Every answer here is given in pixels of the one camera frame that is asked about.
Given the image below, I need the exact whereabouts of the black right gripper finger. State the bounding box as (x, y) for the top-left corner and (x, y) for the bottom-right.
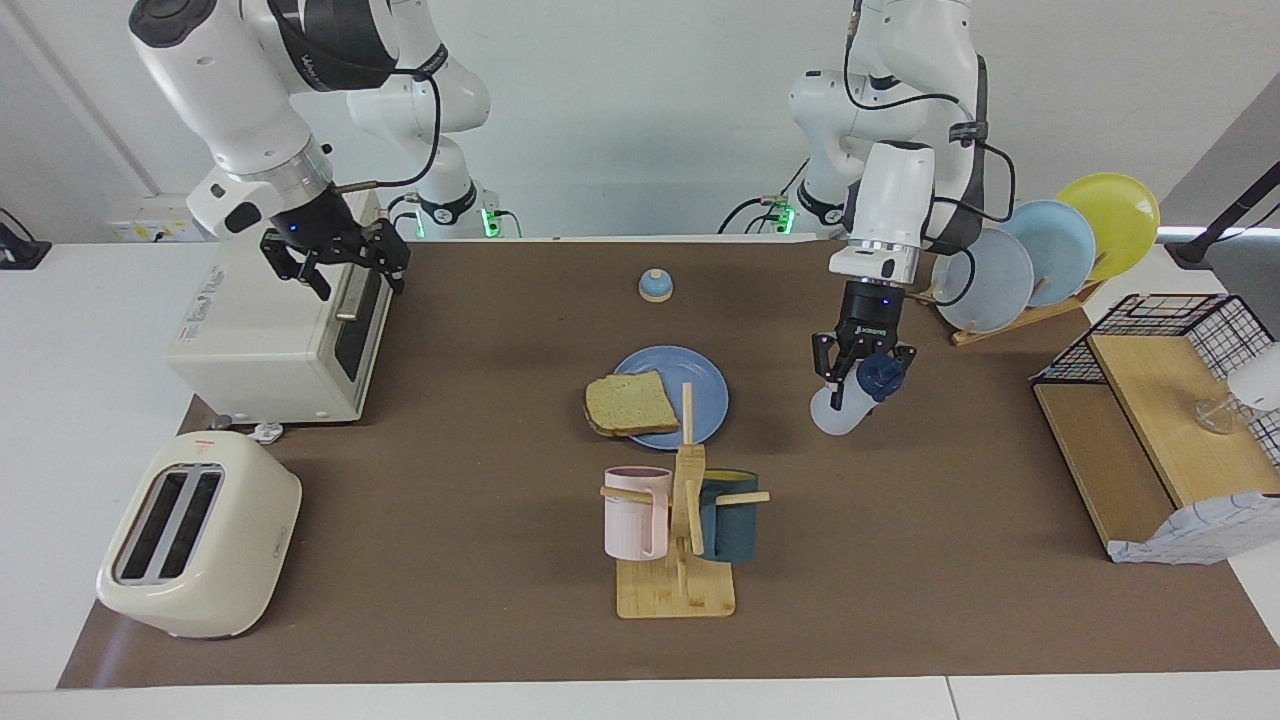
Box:
(261, 238), (331, 301)
(360, 218), (411, 294)

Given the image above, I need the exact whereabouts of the seasoning bottle with blue cap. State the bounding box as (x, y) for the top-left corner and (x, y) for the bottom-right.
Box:
(810, 352), (907, 437)

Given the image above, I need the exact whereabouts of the brown bread slice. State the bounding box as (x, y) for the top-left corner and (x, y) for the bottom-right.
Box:
(584, 370), (681, 439)

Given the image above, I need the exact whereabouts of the pale grey plate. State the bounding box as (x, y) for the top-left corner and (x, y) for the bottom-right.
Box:
(931, 228), (1036, 334)

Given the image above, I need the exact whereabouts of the wooden plate rack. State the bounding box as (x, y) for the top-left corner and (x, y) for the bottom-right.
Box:
(918, 250), (1109, 348)

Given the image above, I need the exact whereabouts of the blue round plate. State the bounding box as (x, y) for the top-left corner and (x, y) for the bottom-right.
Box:
(612, 345), (732, 451)

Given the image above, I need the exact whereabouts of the light blue plate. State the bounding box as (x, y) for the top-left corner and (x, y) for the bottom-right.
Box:
(998, 200), (1098, 308)

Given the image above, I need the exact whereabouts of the yellow plate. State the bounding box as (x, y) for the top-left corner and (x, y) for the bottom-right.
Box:
(1058, 173), (1161, 283)

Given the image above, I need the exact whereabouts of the white toaster oven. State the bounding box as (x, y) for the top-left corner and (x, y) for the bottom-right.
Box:
(165, 185), (401, 426)

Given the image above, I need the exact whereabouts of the dark teal mug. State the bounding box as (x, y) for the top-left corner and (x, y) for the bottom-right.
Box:
(697, 469), (761, 563)

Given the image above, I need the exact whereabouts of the pink ribbed mug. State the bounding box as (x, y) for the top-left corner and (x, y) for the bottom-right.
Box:
(603, 466), (674, 562)

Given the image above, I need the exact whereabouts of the brown table mat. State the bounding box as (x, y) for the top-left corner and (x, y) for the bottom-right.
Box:
(57, 240), (1280, 689)

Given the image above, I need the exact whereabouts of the wooden mug tree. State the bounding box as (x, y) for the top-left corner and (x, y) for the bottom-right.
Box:
(600, 382), (771, 620)

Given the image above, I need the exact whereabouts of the cream two-slot toaster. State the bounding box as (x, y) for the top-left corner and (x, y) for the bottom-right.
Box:
(96, 430), (303, 641)

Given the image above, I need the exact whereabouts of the clear glass cup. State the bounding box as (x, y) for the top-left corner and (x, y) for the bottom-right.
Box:
(1192, 395), (1251, 436)

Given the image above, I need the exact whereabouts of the white rounded object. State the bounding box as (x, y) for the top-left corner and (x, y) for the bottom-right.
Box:
(1228, 343), (1280, 413)

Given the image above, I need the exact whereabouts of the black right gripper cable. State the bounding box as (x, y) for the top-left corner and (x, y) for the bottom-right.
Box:
(335, 60), (442, 193)

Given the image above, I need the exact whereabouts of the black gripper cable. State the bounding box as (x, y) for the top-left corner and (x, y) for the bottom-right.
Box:
(335, 60), (442, 193)
(845, 0), (1017, 306)

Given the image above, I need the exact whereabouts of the white wall socket box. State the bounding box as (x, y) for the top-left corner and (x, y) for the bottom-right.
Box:
(108, 193), (206, 244)

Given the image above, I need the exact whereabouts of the black arm base cable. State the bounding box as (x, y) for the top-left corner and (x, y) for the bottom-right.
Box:
(718, 155), (813, 236)

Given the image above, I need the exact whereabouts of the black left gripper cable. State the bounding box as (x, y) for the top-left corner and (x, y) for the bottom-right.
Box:
(845, 0), (1017, 306)

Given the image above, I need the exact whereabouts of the wooden shelf with wire basket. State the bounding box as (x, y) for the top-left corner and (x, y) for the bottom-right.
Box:
(1030, 293), (1280, 561)

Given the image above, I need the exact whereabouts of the black clamp mount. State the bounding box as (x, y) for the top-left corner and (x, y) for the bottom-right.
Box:
(0, 207), (53, 271)

